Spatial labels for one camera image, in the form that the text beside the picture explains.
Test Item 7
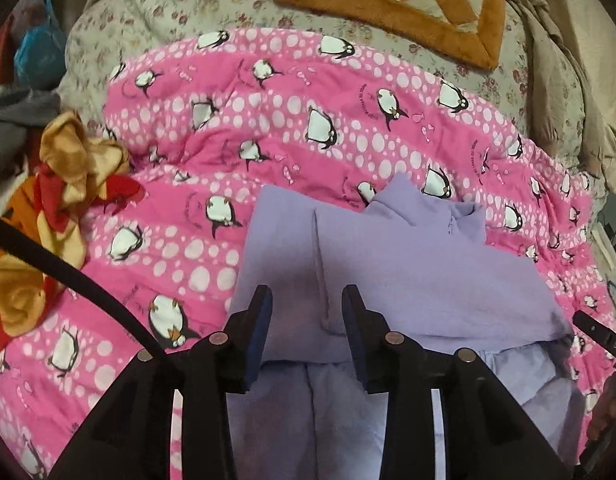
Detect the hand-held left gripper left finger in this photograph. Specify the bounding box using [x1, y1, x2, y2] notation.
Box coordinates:
[48, 284, 273, 480]

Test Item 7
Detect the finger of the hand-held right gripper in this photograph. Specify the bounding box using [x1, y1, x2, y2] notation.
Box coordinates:
[572, 310, 616, 357]

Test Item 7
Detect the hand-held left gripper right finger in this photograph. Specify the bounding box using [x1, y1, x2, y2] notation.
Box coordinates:
[341, 284, 573, 480]

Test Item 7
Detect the purple fleece garment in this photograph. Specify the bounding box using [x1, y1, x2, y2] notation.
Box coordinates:
[227, 172, 588, 480]

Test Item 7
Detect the person's right hand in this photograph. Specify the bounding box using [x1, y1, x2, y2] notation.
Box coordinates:
[585, 375, 616, 443]

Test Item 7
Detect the pink penguin print blanket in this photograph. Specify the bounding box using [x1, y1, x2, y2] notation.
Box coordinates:
[0, 27, 616, 480]

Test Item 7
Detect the yellow and red printed cloth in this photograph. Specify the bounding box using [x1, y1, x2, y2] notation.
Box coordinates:
[0, 110, 146, 361]

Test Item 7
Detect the taupe garment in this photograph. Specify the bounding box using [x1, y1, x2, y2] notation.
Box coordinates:
[468, 0, 616, 198]

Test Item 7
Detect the orange checkered cushion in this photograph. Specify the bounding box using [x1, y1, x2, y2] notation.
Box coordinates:
[272, 0, 506, 72]

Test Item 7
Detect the grey striped cloth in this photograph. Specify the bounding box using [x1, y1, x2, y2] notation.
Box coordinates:
[0, 87, 64, 201]

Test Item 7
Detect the floral quilt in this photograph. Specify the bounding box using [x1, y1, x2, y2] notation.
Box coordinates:
[55, 0, 603, 176]

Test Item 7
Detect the blue plastic bag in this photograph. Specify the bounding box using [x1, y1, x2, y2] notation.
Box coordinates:
[13, 0, 69, 91]

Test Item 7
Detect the black cable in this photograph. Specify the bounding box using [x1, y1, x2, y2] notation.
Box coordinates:
[0, 212, 163, 361]

